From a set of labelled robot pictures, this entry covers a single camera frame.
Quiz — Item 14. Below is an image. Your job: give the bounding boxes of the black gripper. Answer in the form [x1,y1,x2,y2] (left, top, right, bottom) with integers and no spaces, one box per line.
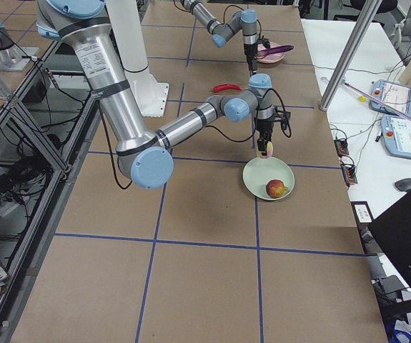
[254,106,274,156]
[244,34,258,74]

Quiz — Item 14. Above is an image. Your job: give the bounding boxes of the yellow pink peach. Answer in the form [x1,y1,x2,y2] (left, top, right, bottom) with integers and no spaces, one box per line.
[257,141,274,159]

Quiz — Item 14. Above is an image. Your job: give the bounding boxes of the purple eggplant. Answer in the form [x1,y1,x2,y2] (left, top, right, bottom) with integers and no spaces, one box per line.
[257,45,294,58]

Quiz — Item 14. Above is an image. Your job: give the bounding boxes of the red chili pepper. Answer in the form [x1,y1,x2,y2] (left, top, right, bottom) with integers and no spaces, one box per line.
[212,84,242,93]

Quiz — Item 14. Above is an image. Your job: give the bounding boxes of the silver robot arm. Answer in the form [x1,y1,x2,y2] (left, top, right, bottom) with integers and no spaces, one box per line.
[37,1,274,189]
[180,1,259,76]

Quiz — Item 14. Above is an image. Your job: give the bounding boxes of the pink plate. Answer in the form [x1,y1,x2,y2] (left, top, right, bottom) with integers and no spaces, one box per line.
[257,44,286,64]

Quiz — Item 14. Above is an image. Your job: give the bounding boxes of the green plate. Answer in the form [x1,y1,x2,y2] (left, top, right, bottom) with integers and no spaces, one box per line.
[242,157,295,201]

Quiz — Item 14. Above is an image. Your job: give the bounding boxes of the upper orange black connector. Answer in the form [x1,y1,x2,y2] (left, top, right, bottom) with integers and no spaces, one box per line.
[334,139,349,156]

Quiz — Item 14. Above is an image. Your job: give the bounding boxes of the orange black connector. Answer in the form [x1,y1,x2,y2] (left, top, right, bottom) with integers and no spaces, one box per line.
[334,139,349,156]
[340,161,358,187]

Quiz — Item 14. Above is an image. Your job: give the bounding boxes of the lower orange black connector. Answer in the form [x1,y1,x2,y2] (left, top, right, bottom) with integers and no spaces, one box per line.
[340,161,358,187]

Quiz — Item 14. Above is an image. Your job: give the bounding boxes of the reach grabber stick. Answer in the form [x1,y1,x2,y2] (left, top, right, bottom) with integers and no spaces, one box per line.
[339,79,411,121]

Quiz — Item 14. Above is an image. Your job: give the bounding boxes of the white label card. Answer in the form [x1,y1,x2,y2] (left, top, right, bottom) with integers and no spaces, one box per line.
[351,201,374,224]

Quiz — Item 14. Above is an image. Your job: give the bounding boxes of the white side table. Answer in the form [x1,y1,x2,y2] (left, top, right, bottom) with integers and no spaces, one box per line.
[302,19,411,217]

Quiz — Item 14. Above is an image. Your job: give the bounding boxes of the lower blue teach pendant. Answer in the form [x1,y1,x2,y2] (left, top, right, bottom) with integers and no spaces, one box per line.
[381,114,411,159]

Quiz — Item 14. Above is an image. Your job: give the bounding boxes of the blue teach pendant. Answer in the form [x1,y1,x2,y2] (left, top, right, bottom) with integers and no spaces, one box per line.
[381,114,411,159]
[371,79,411,116]

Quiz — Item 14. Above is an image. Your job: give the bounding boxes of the upper blue teach pendant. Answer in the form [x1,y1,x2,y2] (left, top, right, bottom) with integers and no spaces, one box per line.
[371,79,411,116]

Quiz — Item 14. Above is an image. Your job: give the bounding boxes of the black computer mouse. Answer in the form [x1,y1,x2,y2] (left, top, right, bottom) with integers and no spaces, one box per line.
[394,178,411,192]

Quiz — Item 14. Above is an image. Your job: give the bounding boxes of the white power strip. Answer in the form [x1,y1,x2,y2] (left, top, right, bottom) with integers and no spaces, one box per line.
[0,199,19,217]

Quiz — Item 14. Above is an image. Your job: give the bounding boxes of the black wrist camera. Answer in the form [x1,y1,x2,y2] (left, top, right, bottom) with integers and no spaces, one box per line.
[257,36,271,50]
[274,106,291,130]

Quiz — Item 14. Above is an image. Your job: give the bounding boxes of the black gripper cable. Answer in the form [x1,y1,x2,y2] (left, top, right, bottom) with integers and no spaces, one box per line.
[204,89,292,144]

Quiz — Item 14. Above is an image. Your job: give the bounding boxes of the aluminium frame post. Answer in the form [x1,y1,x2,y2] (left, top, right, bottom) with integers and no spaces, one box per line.
[319,0,382,111]

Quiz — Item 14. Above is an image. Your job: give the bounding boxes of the aluminium table frame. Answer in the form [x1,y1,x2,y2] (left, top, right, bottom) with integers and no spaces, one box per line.
[0,42,99,342]

